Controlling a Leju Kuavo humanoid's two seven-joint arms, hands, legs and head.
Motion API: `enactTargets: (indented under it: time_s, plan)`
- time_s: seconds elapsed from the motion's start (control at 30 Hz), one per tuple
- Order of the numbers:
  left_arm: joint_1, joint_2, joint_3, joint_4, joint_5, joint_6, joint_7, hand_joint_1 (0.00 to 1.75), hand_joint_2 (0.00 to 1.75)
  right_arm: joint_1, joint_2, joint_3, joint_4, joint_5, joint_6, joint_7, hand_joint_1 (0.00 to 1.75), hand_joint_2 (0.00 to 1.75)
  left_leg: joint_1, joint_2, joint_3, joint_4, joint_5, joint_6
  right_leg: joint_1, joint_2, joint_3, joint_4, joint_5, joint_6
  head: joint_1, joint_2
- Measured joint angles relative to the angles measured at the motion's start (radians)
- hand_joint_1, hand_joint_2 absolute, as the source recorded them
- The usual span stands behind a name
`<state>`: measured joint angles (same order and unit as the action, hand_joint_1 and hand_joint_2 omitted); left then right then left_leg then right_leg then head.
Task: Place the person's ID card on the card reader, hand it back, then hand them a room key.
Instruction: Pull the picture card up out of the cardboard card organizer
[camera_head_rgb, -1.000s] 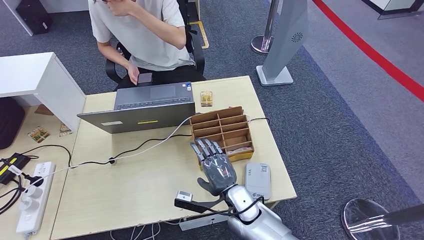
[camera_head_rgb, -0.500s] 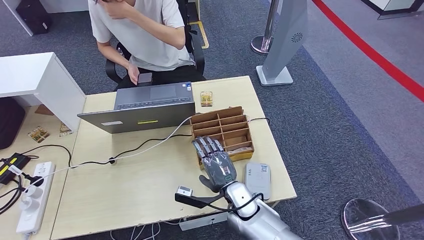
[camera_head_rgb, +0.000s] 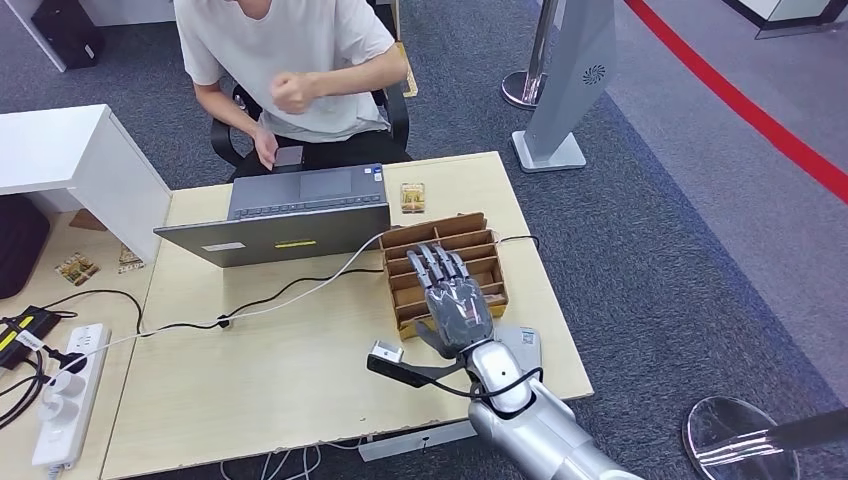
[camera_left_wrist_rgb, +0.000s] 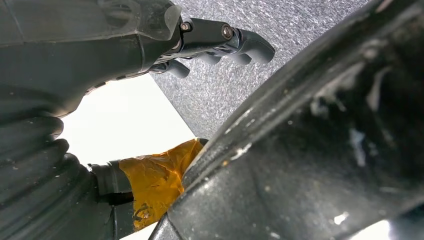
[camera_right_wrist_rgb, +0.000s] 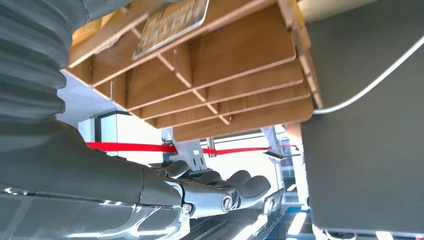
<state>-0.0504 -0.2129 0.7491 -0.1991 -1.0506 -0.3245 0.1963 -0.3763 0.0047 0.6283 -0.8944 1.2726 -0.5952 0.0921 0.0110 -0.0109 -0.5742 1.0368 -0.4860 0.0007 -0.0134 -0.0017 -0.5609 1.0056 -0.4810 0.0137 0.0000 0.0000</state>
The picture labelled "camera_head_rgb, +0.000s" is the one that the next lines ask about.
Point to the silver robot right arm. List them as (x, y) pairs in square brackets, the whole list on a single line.
[(530, 430)]

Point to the person's right hand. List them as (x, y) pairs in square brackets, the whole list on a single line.
[(267, 147)]

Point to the black box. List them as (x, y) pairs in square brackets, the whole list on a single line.
[(68, 30)]

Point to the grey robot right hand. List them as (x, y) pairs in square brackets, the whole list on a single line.
[(457, 311)]

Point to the person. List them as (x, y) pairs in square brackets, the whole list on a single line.
[(291, 46)]

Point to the white power strip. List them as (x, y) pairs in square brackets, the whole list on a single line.
[(70, 397)]

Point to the white grey card reader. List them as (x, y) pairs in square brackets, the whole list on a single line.
[(526, 344)]

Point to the cardboard card organizer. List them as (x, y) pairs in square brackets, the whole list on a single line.
[(404, 295)]

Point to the brown cardboard piece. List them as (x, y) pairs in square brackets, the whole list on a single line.
[(86, 220)]

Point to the black plug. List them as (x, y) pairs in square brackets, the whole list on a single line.
[(70, 362)]

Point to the grey laptop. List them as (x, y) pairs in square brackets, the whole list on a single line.
[(278, 240)]

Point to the dark bag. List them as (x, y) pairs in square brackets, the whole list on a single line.
[(20, 245)]

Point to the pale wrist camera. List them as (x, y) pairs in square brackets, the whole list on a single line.
[(387, 351)]

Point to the person's left hand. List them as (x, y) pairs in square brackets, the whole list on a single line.
[(293, 93)]

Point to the black camera bracket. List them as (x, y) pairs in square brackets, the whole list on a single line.
[(414, 374)]

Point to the round white plug adapter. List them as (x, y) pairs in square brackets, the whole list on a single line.
[(58, 411), (67, 385)]

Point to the white cabinet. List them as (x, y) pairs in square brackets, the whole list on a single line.
[(53, 149)]

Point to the black yellow-labelled power adapter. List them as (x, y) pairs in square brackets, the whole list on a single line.
[(20, 331)]

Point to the mauve smartphone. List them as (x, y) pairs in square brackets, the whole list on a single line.
[(289, 156)]

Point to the person's left forearm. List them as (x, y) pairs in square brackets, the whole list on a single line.
[(358, 76)]

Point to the grey kiosk stand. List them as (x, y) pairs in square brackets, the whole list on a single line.
[(582, 40)]

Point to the person's right forearm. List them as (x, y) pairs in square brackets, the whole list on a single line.
[(228, 112)]

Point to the black office chair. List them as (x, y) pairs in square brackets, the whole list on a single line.
[(397, 116)]

